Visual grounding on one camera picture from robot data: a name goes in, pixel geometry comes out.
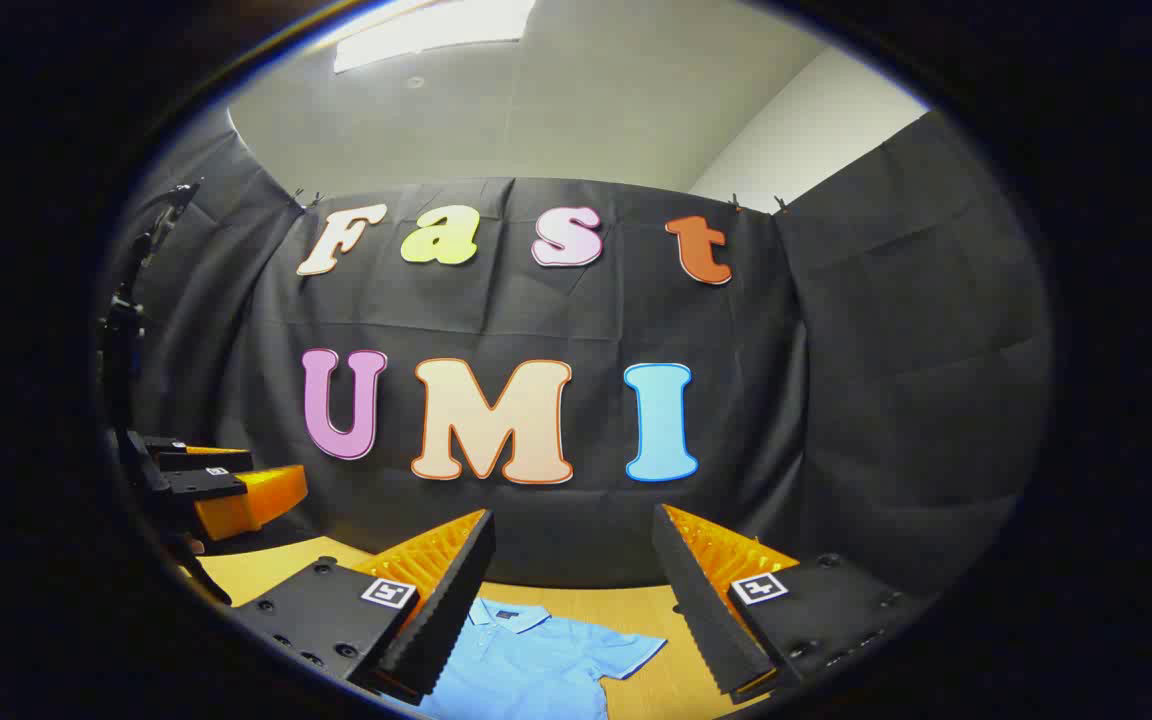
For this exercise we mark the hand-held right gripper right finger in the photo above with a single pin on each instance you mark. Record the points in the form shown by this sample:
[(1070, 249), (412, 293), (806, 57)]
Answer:
[(701, 600)]

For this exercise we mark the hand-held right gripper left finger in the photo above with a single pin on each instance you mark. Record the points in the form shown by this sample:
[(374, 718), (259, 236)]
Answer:
[(446, 600)]

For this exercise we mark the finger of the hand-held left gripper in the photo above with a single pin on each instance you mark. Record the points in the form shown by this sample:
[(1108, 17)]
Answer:
[(198, 458), (236, 495)]

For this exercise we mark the light blue T-shirt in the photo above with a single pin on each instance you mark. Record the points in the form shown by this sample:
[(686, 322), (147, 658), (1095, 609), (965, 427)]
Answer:
[(526, 665)]

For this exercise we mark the black backdrop cloth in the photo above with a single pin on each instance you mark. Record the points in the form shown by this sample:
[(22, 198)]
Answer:
[(556, 320)]

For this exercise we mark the ceiling light panel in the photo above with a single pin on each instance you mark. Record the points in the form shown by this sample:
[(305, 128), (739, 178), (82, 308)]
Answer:
[(431, 30)]

